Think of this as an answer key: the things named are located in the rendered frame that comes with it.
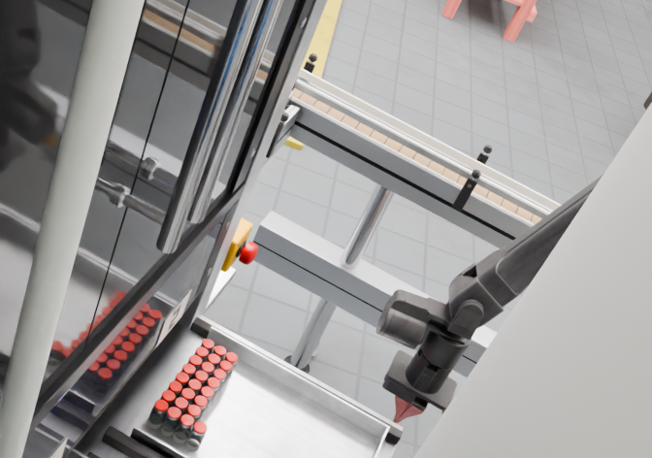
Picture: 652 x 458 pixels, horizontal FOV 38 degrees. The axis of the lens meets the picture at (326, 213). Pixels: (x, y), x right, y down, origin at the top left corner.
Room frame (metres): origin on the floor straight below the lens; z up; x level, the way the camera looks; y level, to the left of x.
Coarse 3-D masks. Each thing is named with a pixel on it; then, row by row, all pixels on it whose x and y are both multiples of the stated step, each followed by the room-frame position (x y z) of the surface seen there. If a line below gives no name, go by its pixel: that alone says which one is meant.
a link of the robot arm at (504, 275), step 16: (560, 208) 1.12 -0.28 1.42; (576, 208) 1.10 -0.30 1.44; (544, 224) 1.10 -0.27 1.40; (560, 224) 1.09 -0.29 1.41; (528, 240) 1.08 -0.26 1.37; (544, 240) 1.08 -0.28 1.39; (496, 256) 1.09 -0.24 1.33; (512, 256) 1.07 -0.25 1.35; (528, 256) 1.07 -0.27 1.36; (544, 256) 1.07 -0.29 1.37; (464, 272) 1.10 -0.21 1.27; (480, 272) 1.07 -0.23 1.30; (496, 272) 1.05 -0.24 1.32; (512, 272) 1.06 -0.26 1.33; (528, 272) 1.07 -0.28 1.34; (448, 288) 1.09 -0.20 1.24; (464, 288) 1.05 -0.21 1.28; (480, 288) 1.04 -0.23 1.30; (496, 288) 1.05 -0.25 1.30; (512, 288) 1.05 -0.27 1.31; (496, 304) 1.04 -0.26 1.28
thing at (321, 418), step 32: (256, 352) 1.14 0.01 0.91; (256, 384) 1.11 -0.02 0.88; (288, 384) 1.13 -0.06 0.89; (224, 416) 1.02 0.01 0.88; (256, 416) 1.04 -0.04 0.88; (288, 416) 1.07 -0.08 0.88; (320, 416) 1.10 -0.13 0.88; (352, 416) 1.12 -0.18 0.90; (160, 448) 0.89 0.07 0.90; (224, 448) 0.96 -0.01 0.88; (256, 448) 0.98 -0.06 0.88; (288, 448) 1.01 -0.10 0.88; (320, 448) 1.04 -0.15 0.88; (352, 448) 1.07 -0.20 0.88
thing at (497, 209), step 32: (320, 96) 1.95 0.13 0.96; (352, 96) 2.00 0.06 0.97; (320, 128) 1.92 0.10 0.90; (352, 128) 1.93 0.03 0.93; (384, 128) 1.93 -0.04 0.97; (352, 160) 1.91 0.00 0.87; (384, 160) 1.90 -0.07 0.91; (416, 160) 1.92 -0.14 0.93; (448, 160) 1.92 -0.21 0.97; (480, 160) 1.99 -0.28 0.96; (416, 192) 1.89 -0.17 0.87; (448, 192) 1.88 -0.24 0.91; (480, 192) 1.92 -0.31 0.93; (512, 192) 1.98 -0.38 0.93; (480, 224) 1.87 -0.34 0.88; (512, 224) 1.87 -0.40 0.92
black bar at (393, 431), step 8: (200, 320) 1.17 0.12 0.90; (192, 328) 1.16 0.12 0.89; (200, 328) 1.16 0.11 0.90; (208, 328) 1.16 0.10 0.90; (216, 328) 1.17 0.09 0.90; (288, 368) 1.15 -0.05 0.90; (304, 376) 1.15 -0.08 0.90; (344, 400) 1.14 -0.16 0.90; (360, 408) 1.14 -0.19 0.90; (392, 432) 1.12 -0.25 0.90; (400, 432) 1.13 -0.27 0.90; (392, 440) 1.12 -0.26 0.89
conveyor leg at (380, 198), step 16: (384, 192) 1.93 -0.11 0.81; (368, 208) 1.94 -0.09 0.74; (384, 208) 1.94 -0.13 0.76; (368, 224) 1.94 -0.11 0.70; (352, 240) 1.94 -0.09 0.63; (368, 240) 1.94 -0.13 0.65; (352, 256) 1.93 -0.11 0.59; (320, 304) 1.94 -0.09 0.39; (320, 320) 1.94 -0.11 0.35; (304, 336) 1.94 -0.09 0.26; (320, 336) 1.95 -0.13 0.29; (304, 352) 1.93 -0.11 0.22; (304, 368) 1.95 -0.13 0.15
